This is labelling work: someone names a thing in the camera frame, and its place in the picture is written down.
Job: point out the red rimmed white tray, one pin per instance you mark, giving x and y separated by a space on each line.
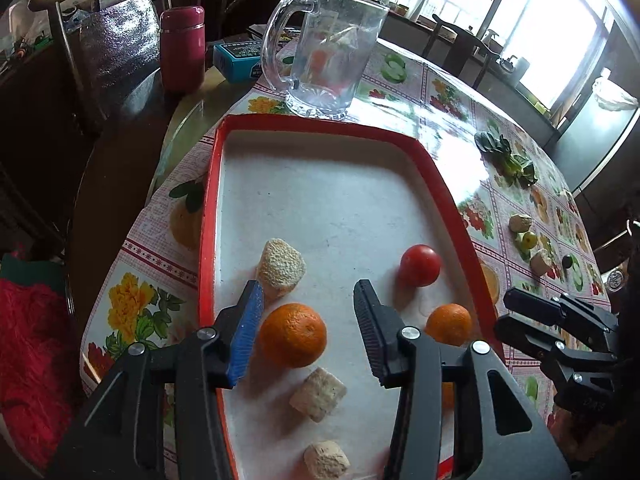
330 195

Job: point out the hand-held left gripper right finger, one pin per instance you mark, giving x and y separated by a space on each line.
372 335

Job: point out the beige sponge chunk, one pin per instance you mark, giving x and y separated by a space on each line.
326 460
540 261
520 222
280 267
318 394

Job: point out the dark plum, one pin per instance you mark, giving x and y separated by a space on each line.
567 261

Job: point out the white plastic bag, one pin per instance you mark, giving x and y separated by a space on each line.
614 92

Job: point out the clear glass mug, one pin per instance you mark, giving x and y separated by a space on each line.
330 50

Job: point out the silver quilted chair cushion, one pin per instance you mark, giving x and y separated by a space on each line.
117 55

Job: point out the metal kettle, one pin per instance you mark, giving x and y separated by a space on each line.
506 64

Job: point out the white spray bottle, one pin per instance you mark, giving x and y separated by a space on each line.
491 40

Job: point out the red fuzzy cloth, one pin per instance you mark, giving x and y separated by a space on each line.
30 360

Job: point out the dark wooden chair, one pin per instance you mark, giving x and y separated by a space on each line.
450 35

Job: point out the blue cardboard box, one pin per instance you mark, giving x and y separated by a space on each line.
237 60

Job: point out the small green fruit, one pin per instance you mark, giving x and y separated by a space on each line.
528 241

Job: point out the dark round-back chair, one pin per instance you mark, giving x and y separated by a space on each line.
240 10

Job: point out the red tomato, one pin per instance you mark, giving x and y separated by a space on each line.
420 265

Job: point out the fruit and flower print tablecloth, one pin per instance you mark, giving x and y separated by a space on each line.
150 255

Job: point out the leafy green vegetable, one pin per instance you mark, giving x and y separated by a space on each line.
505 157

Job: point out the orange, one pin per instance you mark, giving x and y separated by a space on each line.
292 335
449 324

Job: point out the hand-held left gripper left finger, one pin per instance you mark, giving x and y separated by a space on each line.
247 340

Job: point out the red thermos flask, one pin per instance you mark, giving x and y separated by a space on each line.
182 50

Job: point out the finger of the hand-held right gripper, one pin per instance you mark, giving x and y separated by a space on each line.
530 302
522 332

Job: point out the green cloth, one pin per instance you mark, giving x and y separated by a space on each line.
35 267

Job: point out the grey refrigerator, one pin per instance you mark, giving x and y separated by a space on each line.
595 145

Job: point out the white canister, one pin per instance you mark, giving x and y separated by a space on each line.
521 70

